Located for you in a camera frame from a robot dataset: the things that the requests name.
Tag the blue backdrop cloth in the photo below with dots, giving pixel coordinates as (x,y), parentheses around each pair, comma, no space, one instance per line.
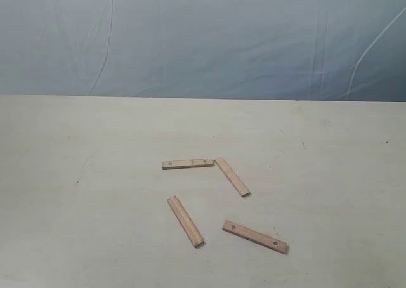
(351,50)

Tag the wooden stick with holes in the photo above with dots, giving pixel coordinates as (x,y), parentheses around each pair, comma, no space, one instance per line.
(256,237)

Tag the wooden stick top horizontal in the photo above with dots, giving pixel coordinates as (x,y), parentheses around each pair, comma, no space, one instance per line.
(185,164)

